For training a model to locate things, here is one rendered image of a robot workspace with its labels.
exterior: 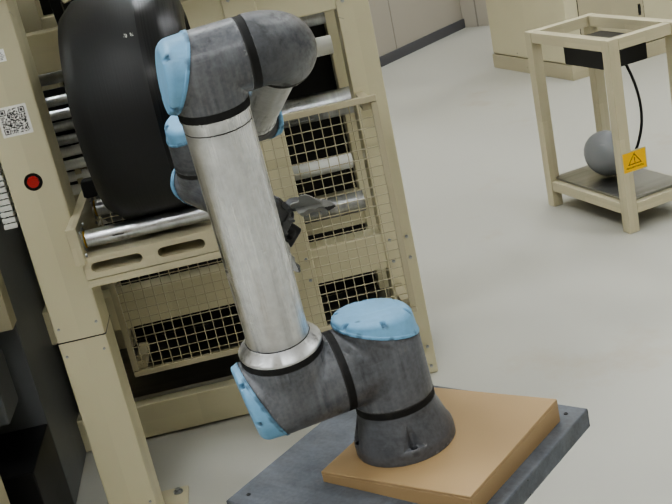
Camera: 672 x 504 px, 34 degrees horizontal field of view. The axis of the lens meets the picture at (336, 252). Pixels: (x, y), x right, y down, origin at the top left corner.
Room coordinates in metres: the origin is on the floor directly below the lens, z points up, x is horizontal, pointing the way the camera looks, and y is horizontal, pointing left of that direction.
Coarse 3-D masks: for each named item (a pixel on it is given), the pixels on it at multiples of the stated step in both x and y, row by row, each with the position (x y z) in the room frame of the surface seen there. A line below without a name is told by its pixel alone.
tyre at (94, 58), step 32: (96, 0) 2.73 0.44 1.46; (128, 0) 2.70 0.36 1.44; (160, 0) 2.70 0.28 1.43; (64, 32) 2.67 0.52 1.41; (96, 32) 2.62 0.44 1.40; (160, 32) 2.61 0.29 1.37; (64, 64) 2.61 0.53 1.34; (96, 64) 2.57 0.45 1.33; (128, 64) 2.56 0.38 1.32; (96, 96) 2.54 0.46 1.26; (128, 96) 2.53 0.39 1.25; (160, 96) 2.53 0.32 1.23; (96, 128) 2.53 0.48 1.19; (128, 128) 2.53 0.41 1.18; (160, 128) 2.53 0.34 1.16; (96, 160) 2.54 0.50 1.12; (128, 160) 2.53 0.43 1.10; (160, 160) 2.54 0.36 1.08; (128, 192) 2.57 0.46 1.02; (160, 192) 2.59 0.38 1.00
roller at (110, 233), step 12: (156, 216) 2.66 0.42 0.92; (168, 216) 2.66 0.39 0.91; (180, 216) 2.66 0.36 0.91; (192, 216) 2.66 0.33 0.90; (204, 216) 2.66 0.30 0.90; (96, 228) 2.66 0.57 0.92; (108, 228) 2.66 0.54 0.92; (120, 228) 2.65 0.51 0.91; (132, 228) 2.65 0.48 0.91; (144, 228) 2.65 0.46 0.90; (156, 228) 2.65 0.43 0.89; (168, 228) 2.66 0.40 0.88; (84, 240) 2.65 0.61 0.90; (96, 240) 2.65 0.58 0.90; (108, 240) 2.65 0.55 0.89
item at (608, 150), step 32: (544, 32) 4.63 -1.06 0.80; (608, 32) 4.59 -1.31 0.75; (640, 32) 4.23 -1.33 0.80; (576, 64) 4.52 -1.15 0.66; (608, 64) 4.19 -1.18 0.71; (544, 96) 4.70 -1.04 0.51; (608, 96) 4.21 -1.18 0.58; (544, 128) 4.70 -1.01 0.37; (608, 128) 4.80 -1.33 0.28; (640, 128) 4.34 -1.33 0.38; (544, 160) 4.72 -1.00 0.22; (608, 160) 4.46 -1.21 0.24; (640, 160) 4.20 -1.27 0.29; (576, 192) 4.51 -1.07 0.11; (608, 192) 4.35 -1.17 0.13; (640, 192) 4.27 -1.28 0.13
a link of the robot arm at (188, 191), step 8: (176, 176) 2.25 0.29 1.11; (176, 184) 2.25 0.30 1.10; (184, 184) 2.21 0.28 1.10; (192, 184) 2.20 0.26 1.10; (176, 192) 2.25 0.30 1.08; (184, 192) 2.23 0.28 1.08; (192, 192) 2.21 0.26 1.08; (200, 192) 2.20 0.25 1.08; (184, 200) 2.25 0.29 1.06; (192, 200) 2.22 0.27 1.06; (200, 200) 2.20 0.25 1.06; (200, 208) 2.22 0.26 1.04
